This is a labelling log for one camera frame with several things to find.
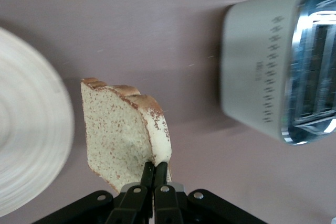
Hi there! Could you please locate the round wooden plate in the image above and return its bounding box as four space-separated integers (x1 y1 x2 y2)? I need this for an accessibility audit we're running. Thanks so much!
0 26 75 216

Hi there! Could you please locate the cream and chrome toaster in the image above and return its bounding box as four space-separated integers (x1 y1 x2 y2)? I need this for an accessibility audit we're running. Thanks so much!
219 0 336 147

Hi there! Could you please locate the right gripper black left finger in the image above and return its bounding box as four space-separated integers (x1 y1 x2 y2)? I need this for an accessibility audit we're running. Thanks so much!
106 161 155 224

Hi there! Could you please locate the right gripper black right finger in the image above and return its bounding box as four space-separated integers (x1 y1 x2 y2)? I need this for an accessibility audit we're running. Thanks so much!
153 162 185 224

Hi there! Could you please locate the brown bread slice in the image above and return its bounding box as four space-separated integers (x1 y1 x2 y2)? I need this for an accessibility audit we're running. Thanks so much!
80 77 174 194

